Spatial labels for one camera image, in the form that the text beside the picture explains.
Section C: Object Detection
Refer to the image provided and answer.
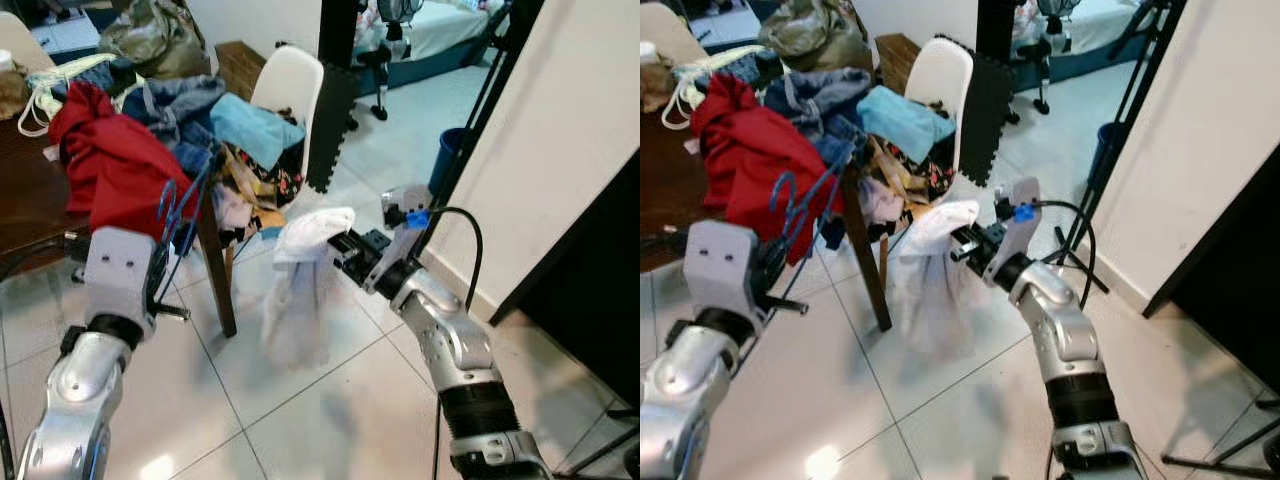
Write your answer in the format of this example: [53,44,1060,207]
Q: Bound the bed with white sheet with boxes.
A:
[1010,0,1166,91]
[355,0,511,96]

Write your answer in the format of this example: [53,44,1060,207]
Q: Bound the black tripod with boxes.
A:
[440,0,546,231]
[1060,0,1191,296]

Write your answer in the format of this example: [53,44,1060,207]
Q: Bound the blue waste bin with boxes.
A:
[1095,122,1126,191]
[437,127,471,196]

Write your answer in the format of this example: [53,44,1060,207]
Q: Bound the black standing fan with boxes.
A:
[355,0,416,121]
[1015,0,1076,116]

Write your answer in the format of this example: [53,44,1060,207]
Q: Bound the teal cloth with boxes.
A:
[858,85,956,166]
[210,93,306,171]

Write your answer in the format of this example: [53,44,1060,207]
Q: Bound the brown cardboard box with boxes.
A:
[875,33,921,96]
[215,40,266,101]

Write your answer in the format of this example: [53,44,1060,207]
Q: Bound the black foam mat tile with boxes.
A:
[305,60,359,194]
[960,45,1016,186]

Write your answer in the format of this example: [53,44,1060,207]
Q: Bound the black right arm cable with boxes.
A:
[1035,200,1098,480]
[425,205,488,480]

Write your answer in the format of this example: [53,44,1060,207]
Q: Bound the beige chair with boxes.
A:
[0,10,56,76]
[640,0,706,66]

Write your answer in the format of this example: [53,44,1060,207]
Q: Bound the white plastic chair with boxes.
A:
[905,38,976,176]
[250,45,326,196]

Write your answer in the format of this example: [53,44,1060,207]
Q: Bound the dark red garment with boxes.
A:
[690,72,846,266]
[48,80,201,241]

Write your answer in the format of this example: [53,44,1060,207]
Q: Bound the blue denim jeans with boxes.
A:
[120,75,226,176]
[765,68,871,166]

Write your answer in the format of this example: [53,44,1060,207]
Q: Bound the blue plastic hanger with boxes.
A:
[770,150,851,266]
[158,145,229,256]

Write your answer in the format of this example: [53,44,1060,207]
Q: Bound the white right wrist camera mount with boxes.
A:
[382,185,433,266]
[995,178,1043,256]

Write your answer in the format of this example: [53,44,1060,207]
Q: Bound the white garment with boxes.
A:
[888,198,983,359]
[260,206,358,373]

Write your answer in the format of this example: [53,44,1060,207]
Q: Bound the cream strap bundle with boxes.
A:
[670,45,761,131]
[18,52,116,136]

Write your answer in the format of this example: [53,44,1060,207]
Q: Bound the floral patterned garment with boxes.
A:
[225,145,306,211]
[870,140,951,206]

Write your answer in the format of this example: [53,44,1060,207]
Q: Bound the black cabinet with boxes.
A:
[490,150,641,411]
[1145,145,1280,406]

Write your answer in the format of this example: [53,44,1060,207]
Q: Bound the olive green bag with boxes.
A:
[100,0,211,81]
[760,0,871,73]

